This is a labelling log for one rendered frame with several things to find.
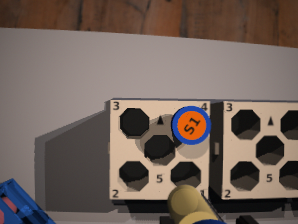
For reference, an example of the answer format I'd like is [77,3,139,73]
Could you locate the blue tube rack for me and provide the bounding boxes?
[0,178,56,224]

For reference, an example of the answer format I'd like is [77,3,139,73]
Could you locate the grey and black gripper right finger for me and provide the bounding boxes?
[236,215,259,224]

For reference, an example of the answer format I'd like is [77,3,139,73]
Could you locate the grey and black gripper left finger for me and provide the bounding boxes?
[159,216,175,224]

